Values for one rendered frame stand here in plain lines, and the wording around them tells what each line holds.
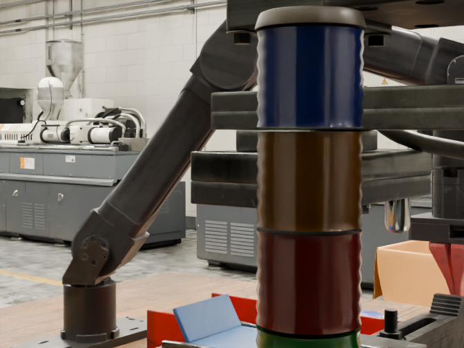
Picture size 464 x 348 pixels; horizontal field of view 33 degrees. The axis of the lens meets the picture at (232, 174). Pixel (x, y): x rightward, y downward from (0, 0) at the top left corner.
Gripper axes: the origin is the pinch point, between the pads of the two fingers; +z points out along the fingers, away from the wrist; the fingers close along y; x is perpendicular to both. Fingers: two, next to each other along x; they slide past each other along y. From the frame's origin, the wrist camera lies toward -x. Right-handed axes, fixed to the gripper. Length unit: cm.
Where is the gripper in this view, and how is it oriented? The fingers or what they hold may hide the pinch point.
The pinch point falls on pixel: (458, 298)
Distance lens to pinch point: 93.0
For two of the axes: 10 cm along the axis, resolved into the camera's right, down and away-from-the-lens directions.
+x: -6.0, 0.4, -8.0
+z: 0.1, 10.0, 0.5
